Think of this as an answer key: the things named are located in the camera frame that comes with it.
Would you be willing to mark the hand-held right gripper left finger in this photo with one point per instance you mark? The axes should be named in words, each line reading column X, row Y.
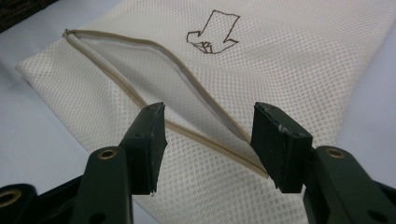
column 143, row 155

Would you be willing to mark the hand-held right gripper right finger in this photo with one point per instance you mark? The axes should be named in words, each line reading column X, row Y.
column 280, row 146

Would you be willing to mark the white mesh laundry bag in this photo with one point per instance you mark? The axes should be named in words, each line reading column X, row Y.
column 280, row 81

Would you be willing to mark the dark woven fabric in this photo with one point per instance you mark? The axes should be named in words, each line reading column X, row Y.
column 18, row 11

